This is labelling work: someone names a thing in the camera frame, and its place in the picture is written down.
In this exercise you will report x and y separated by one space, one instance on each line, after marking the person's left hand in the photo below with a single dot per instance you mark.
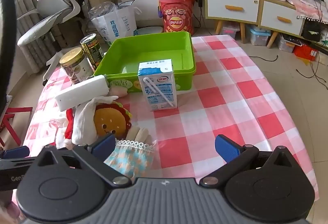
9 211

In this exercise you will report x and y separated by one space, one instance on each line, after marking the red box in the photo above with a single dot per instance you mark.
305 52

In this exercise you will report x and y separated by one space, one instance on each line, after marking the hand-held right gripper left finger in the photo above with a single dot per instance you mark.
105 145

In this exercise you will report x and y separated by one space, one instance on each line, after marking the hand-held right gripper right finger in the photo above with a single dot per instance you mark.
226 148

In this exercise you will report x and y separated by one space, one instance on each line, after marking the black bag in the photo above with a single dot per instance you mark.
311 30

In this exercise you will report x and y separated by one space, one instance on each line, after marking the white flat scale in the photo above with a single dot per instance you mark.
151 30

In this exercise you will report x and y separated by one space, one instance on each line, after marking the clear jar with gold lid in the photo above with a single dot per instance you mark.
76 65

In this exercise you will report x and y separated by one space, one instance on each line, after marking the beige cloth glove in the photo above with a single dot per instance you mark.
138 134

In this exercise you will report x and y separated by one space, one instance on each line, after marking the black power plug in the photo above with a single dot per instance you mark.
200 2

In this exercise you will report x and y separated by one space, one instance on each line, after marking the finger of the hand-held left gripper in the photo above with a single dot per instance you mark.
16 152

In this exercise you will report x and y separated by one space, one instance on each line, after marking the santa plush toy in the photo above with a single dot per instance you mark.
69 124

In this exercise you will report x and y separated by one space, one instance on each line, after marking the burger plush toy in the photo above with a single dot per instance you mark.
110 119

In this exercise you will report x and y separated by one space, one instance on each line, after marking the red stool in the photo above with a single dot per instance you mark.
10 111

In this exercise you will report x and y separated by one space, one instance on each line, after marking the red snack bucket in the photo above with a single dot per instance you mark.
176 16

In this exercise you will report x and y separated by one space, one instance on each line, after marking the white office chair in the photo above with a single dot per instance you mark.
46 26

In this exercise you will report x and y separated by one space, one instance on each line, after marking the white shopping bag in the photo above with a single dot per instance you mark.
115 26

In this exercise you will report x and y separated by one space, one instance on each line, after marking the clear storage box blue lid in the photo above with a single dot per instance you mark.
260 35

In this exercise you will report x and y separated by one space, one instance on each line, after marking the pink checked cloth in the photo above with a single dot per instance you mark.
307 6

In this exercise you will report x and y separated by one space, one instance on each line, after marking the blue and white milk carton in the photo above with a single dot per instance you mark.
158 85

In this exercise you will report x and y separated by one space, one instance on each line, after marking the patterned cloth with lace trim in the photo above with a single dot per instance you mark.
128 160

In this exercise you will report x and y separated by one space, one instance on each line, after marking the red and white checked tablecloth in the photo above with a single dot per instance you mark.
217 98

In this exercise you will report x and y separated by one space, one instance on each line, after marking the white rectangular block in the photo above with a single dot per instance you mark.
82 93

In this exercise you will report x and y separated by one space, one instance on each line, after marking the tall wooden shelf cabinet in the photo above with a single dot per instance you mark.
230 8

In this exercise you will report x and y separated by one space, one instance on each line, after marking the low wooden drawer cabinet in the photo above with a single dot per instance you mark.
281 19

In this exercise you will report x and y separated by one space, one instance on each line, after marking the green plastic bin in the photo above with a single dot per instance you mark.
153 47

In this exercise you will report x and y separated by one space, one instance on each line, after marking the grey radiator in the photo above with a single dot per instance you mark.
30 57

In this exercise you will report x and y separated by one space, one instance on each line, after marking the black drink can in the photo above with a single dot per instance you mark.
92 52

